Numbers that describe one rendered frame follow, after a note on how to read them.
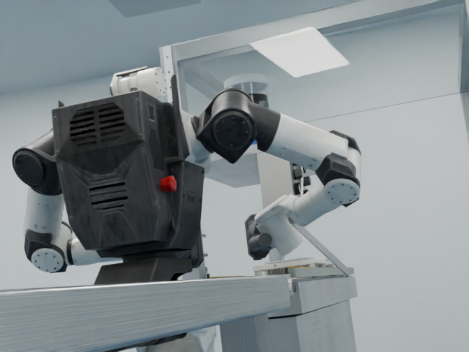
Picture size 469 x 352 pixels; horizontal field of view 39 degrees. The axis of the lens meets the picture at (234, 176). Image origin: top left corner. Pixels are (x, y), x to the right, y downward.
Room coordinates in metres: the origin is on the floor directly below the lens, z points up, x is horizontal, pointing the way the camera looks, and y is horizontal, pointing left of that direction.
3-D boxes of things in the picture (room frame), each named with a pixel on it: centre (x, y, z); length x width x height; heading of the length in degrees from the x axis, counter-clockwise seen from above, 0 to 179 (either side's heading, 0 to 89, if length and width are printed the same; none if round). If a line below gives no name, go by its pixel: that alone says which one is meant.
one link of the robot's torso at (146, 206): (1.40, 0.21, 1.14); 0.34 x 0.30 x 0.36; 73
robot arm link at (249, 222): (1.78, -0.06, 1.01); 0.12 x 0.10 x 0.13; 15
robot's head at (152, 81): (1.46, 0.19, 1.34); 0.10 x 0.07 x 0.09; 73
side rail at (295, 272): (2.73, -0.34, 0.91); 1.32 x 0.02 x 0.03; 163
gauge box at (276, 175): (2.19, -0.16, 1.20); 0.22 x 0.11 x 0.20; 163
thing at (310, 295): (2.78, -0.21, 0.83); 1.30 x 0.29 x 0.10; 163
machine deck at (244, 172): (2.42, -0.09, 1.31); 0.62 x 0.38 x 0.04; 163
